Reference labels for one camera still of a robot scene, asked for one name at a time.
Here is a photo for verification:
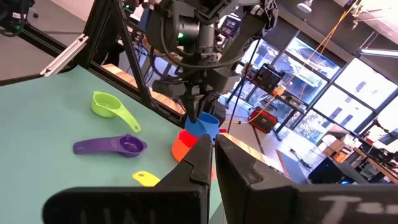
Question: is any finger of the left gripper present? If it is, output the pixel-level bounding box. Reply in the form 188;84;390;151
185;92;203;123
202;92;220;114

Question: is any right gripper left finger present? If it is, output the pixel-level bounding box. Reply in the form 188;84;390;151
42;134;214;224

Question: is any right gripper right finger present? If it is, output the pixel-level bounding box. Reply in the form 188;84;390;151
215;133;398;224

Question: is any blue measuring cup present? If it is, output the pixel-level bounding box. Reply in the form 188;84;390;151
184;111;220;141

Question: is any yellow measuring cup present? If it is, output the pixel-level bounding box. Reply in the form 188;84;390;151
132;170;162;188

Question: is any red measuring cup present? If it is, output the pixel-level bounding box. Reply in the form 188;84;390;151
178;129;200;149

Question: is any purple measuring cup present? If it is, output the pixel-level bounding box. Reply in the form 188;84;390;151
73;134;149;159

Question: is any green measuring cup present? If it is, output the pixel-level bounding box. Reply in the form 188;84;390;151
91;90;142;134

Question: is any orange measuring cup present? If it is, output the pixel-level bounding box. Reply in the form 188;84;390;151
170;129;200;163

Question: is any red tool box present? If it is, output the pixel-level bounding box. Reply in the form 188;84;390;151
248;107;279;134

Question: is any black perforated panel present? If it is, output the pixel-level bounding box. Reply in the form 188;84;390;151
253;63;285;93

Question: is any teal table mat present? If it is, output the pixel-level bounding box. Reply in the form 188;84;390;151
0;65;223;224

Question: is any silver aluminium extrusion bar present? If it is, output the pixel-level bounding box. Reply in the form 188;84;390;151
40;33;90;77

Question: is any orange hanging cable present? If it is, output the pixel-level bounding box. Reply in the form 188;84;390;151
239;0;363;124

